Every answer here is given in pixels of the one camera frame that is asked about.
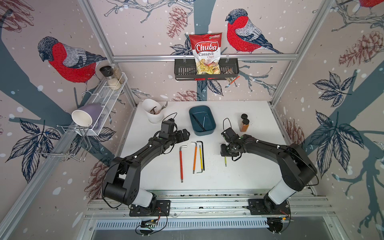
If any red Chuba chips bag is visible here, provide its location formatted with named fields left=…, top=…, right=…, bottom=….
left=189, top=33, right=222, bottom=75

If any purple cup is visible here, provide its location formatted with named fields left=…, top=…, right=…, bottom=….
left=71, top=103, right=103, bottom=129

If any large black hex key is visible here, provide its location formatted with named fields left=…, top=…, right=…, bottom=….
left=197, top=141, right=205, bottom=170

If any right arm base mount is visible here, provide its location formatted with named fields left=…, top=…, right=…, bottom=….
left=246, top=199, right=291, bottom=215

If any teal plastic storage box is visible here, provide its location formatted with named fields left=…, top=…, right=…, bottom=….
left=189, top=106, right=217, bottom=136

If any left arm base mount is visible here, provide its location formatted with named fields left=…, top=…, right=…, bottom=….
left=129, top=200, right=171, bottom=217

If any white wire wall shelf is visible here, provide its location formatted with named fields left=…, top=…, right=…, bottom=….
left=75, top=73, right=128, bottom=136

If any white ceramic utensil cup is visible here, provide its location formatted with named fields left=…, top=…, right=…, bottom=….
left=142, top=99, right=164, bottom=124

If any red handled hex key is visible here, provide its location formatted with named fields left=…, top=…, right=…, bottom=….
left=179, top=145, right=188, bottom=183

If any clear glass jar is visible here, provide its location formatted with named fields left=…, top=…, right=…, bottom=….
left=110, top=64, right=125, bottom=84

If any chrome wire cup holder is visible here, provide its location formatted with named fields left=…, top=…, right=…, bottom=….
left=35, top=125, right=92, bottom=163

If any orange handled hex key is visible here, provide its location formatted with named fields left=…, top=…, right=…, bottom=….
left=191, top=142, right=198, bottom=174

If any orange spice bottle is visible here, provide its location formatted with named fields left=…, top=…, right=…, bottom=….
left=240, top=119, right=250, bottom=132

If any black lid spice jar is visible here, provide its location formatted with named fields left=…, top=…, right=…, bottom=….
left=100, top=66, right=121, bottom=91

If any black wire wall basket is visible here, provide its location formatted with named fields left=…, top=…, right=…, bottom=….
left=174, top=59, right=239, bottom=81

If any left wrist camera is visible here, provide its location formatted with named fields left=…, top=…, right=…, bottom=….
left=159, top=118, right=177, bottom=140

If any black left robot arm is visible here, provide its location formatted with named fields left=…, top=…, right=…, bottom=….
left=101, top=129, right=191, bottom=209

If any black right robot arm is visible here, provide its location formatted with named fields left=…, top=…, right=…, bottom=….
left=221, top=128, right=318, bottom=213

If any yellow handled hex key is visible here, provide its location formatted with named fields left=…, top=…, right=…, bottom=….
left=197, top=145, right=204, bottom=174

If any thin black hex key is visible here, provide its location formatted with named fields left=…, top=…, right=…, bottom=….
left=192, top=114, right=206, bottom=132

